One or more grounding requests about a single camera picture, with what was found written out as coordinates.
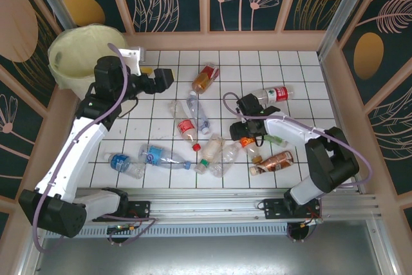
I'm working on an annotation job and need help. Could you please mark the orange label bottle orange cap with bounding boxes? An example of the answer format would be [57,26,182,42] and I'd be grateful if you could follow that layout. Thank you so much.
[239,137,263,164]

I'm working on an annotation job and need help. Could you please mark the clear bottle red white label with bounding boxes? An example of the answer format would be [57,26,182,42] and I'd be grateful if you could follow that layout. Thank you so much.
[250,85,295,105]

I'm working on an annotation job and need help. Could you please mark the clear bottle orange cap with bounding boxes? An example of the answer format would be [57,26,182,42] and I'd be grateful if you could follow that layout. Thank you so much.
[209,141,242,178]

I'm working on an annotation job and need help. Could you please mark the milky bottle green cap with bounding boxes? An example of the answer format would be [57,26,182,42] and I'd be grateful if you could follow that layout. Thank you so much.
[194,133,226,175]

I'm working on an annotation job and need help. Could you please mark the brown tea bottle red label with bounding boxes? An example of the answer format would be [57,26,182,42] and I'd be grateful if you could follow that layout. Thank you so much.
[192,62,221,95]

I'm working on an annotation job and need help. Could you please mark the clear bottle green label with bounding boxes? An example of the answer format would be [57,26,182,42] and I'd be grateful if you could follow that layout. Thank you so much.
[264,135,289,147]

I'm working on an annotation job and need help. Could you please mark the clear bottle blue cap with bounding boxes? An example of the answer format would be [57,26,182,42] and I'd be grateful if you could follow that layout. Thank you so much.
[186,90,211,135]

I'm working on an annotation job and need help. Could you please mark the brown coffee drink bottle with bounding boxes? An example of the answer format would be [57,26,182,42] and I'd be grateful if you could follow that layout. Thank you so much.
[248,149,295,176]

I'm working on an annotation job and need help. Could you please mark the large bottle blue label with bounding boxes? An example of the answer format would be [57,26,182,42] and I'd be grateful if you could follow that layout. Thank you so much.
[138,144,193,171]

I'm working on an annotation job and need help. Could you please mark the small bottle blue label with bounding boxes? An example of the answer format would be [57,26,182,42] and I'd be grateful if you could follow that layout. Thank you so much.
[103,151,146,179]

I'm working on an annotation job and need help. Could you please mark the lined waste bin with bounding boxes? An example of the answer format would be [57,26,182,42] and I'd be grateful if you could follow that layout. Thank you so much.
[48,23,129,91]

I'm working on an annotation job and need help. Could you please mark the grey metal base panel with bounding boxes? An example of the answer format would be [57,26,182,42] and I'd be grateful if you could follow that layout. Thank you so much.
[30,236,395,275]

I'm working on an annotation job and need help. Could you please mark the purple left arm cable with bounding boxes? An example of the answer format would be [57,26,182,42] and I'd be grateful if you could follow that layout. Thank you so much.
[32,42,158,253]

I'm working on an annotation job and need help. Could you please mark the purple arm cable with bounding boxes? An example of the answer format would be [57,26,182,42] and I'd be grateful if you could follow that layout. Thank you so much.
[223,92,373,243]
[32,42,158,253]

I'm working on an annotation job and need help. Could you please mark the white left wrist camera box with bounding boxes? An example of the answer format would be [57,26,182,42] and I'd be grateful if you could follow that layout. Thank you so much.
[117,47,148,75]

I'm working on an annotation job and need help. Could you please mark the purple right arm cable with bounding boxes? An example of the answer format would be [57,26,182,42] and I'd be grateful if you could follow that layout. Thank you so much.
[223,92,373,243]

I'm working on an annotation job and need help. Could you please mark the aluminium mounting rail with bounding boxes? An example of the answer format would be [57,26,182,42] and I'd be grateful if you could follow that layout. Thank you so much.
[30,187,382,224]

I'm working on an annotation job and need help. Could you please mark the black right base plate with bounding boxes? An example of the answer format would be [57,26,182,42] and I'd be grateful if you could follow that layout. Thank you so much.
[263,197,323,222]

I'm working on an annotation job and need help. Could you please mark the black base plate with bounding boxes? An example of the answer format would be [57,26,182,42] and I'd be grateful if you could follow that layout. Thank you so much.
[92,200,152,223]
[263,197,323,222]

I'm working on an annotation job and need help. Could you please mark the slotted grey cable tray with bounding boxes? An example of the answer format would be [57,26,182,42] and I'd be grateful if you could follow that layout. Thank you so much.
[44,225,290,240]

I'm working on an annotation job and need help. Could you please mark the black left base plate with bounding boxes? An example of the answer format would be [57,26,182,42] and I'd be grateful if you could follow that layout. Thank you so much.
[92,200,152,223]

